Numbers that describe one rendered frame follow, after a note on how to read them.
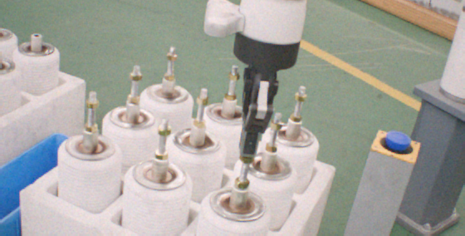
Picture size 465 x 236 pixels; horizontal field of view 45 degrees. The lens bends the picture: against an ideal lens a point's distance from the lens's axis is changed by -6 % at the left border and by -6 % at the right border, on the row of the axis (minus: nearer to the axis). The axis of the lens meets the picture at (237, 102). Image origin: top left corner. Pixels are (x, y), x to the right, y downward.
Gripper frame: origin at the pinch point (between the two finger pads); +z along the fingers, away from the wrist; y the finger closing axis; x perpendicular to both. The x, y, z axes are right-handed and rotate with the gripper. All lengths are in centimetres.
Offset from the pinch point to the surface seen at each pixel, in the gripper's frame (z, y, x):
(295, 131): 8.7, 20.4, -9.7
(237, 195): 7.9, -1.0, 0.3
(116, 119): 9.7, 19.0, 19.2
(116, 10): 35, 153, 40
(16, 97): 15, 32, 40
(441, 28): 32, 187, -104
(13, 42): 11, 48, 46
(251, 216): 9.9, -2.5, -1.7
